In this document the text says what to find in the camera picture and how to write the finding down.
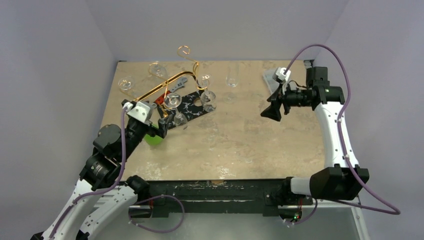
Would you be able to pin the gold wire wine glass rack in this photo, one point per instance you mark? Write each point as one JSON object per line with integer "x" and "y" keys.
{"x": 183, "y": 51}

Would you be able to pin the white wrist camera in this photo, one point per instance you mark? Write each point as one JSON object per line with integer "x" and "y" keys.
{"x": 282, "y": 76}
{"x": 141, "y": 110}

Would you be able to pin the short ribbed clear goblet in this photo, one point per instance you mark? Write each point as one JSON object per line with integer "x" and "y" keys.
{"x": 158, "y": 70}

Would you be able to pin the green plastic wine glass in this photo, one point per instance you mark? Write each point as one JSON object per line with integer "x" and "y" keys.
{"x": 152, "y": 140}

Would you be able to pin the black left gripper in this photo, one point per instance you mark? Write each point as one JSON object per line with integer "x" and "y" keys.
{"x": 162, "y": 126}

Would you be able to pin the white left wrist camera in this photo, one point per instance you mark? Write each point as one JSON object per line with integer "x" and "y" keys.
{"x": 141, "y": 110}

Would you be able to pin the red handled adjustable wrench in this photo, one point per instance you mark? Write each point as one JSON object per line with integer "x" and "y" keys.
{"x": 180, "y": 83}

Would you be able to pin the clear plastic screw box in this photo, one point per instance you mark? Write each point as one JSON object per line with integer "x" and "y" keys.
{"x": 269, "y": 80}

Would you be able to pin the clear stemmed glass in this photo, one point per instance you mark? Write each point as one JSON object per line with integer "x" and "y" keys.
{"x": 172, "y": 101}

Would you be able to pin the clear tall wine glass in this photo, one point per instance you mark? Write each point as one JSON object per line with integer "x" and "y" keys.
{"x": 207, "y": 97}

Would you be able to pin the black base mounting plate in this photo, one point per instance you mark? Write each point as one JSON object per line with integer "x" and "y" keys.
{"x": 268, "y": 197}

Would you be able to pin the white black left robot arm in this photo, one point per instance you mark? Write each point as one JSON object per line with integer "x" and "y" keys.
{"x": 100, "y": 195}

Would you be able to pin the clear round wine glass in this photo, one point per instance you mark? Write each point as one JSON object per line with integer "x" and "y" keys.
{"x": 126, "y": 83}

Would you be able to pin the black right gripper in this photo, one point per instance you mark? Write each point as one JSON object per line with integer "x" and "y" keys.
{"x": 284, "y": 102}

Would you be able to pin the clear champagne flute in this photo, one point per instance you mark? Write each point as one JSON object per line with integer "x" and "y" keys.
{"x": 231, "y": 80}

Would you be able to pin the black marbled rack base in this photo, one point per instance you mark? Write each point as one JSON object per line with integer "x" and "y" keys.
{"x": 187, "y": 107}

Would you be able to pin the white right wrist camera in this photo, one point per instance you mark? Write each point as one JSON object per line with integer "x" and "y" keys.
{"x": 282, "y": 76}

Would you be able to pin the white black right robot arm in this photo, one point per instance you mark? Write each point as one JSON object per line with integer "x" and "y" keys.
{"x": 342, "y": 177}

